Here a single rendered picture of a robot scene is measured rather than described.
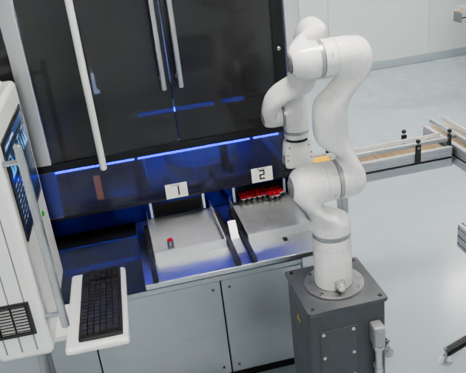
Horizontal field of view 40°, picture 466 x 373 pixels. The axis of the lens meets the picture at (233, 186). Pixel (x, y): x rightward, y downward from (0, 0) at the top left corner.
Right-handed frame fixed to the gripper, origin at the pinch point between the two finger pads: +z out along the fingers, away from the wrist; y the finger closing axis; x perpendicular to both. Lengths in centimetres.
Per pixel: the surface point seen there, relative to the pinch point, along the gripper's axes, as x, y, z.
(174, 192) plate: -28, 42, 9
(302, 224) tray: -2.0, -0.6, 19.2
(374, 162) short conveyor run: -39, -45, 17
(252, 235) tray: -1.9, 18.4, 19.5
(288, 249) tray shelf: 7.5, 7.9, 22.3
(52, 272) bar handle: 26, 84, 2
